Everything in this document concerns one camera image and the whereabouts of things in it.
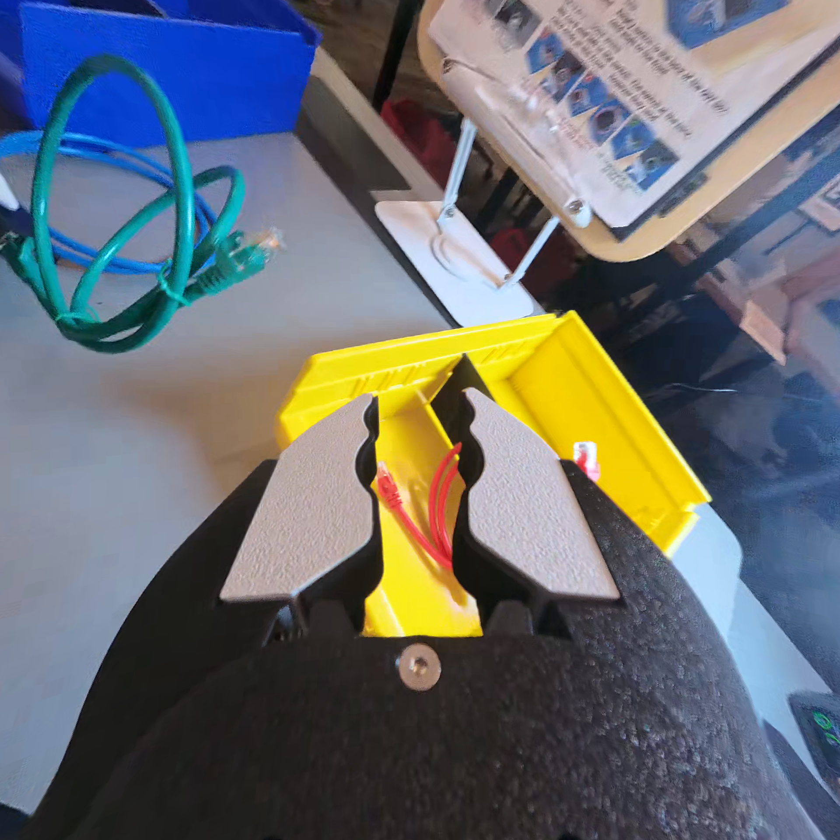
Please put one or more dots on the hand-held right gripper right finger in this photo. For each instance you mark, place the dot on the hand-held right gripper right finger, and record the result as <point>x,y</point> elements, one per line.
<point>531,525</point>

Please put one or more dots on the instruction sheet on stand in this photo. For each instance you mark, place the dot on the instruction sheet on stand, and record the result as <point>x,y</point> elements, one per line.
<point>774,124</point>

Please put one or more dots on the printed instruction sheet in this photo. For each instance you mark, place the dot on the printed instruction sheet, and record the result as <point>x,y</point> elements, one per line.
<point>656,79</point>

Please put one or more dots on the black electronic device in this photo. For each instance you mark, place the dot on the black electronic device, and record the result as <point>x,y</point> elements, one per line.
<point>817,728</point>

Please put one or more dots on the blue plastic bin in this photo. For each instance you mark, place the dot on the blue plastic bin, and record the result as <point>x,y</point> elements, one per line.
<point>229,79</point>

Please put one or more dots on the yellow plastic bin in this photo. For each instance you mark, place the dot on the yellow plastic bin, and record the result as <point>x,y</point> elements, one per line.
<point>590,407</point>

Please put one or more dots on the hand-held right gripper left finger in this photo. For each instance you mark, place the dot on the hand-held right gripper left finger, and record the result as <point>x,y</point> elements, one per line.
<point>302,518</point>

